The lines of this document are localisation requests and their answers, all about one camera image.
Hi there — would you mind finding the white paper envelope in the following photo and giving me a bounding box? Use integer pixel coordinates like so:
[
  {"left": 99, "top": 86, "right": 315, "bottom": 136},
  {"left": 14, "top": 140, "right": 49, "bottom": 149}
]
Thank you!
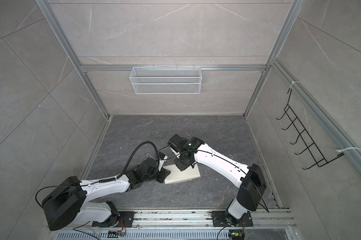
[{"left": 164, "top": 164, "right": 201, "bottom": 185}]

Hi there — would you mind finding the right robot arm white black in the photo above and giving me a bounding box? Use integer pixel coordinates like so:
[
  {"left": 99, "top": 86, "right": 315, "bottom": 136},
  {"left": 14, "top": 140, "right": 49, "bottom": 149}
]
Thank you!
[{"left": 167, "top": 134, "right": 267, "bottom": 226}]

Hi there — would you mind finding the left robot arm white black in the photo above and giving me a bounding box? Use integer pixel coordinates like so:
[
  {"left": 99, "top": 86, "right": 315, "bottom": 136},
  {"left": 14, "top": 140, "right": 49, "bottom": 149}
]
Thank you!
[{"left": 41, "top": 158, "right": 171, "bottom": 231}]

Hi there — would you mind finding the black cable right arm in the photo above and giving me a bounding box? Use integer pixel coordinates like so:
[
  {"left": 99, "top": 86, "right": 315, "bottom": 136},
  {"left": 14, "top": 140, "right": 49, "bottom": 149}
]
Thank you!
[{"left": 154, "top": 145, "right": 270, "bottom": 214}]

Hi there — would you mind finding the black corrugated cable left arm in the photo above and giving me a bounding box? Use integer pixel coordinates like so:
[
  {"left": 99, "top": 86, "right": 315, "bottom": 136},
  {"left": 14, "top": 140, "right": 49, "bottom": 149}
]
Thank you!
[{"left": 97, "top": 141, "right": 158, "bottom": 184}]

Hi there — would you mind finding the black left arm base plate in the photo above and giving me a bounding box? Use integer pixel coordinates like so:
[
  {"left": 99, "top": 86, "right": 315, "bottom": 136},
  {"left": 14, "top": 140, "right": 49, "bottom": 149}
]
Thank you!
[{"left": 91, "top": 211, "right": 135, "bottom": 229}]

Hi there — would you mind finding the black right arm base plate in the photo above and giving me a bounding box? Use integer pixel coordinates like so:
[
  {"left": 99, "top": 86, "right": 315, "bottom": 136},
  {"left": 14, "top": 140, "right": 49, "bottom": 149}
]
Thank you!
[{"left": 211, "top": 211, "right": 254, "bottom": 227}]

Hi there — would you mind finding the grey slotted cable duct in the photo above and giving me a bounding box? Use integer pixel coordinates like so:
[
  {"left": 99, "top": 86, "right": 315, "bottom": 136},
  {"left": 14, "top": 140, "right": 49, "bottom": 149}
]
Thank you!
[{"left": 56, "top": 229, "right": 241, "bottom": 240}]

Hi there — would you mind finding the white wire mesh basket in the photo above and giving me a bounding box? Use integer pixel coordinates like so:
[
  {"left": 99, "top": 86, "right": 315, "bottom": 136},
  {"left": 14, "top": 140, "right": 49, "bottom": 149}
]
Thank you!
[{"left": 129, "top": 68, "right": 202, "bottom": 95}]

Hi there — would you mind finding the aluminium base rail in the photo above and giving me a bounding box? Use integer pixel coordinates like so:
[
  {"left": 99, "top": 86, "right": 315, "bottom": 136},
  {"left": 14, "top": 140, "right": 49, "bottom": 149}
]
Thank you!
[{"left": 46, "top": 208, "right": 298, "bottom": 232}]

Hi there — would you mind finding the black wire hook rack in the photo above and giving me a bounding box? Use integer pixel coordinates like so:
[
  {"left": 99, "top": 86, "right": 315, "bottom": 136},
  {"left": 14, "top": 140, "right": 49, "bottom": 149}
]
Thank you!
[{"left": 276, "top": 89, "right": 345, "bottom": 170}]

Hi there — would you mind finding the aluminium frame back rail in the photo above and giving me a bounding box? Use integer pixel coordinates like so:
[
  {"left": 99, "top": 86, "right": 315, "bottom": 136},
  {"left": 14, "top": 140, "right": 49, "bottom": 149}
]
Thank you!
[{"left": 80, "top": 64, "right": 266, "bottom": 72}]

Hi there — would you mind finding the aluminium frame rail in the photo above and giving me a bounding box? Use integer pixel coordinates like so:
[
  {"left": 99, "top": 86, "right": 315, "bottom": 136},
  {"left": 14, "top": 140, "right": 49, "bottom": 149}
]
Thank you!
[
  {"left": 80, "top": 64, "right": 266, "bottom": 72},
  {"left": 271, "top": 58, "right": 361, "bottom": 175}
]

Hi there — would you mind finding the aluminium frame right rail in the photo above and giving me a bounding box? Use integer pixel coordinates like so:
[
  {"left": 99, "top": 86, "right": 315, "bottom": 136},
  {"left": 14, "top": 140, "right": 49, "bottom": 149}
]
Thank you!
[{"left": 271, "top": 58, "right": 361, "bottom": 175}]

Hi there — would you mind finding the aluminium frame right post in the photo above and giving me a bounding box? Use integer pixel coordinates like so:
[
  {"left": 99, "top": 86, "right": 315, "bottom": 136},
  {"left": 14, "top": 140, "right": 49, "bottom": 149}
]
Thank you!
[{"left": 243, "top": 0, "right": 305, "bottom": 121}]

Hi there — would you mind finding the aluminium frame post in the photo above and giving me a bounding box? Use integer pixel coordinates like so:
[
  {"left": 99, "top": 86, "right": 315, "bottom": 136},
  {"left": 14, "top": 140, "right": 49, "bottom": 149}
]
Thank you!
[
  {"left": 35, "top": 0, "right": 110, "bottom": 120},
  {"left": 243, "top": 0, "right": 305, "bottom": 121}
]

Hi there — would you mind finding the aluminium frame left post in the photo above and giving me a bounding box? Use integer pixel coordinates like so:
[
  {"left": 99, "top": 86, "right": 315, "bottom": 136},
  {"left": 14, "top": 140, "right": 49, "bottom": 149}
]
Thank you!
[{"left": 35, "top": 0, "right": 110, "bottom": 120}]

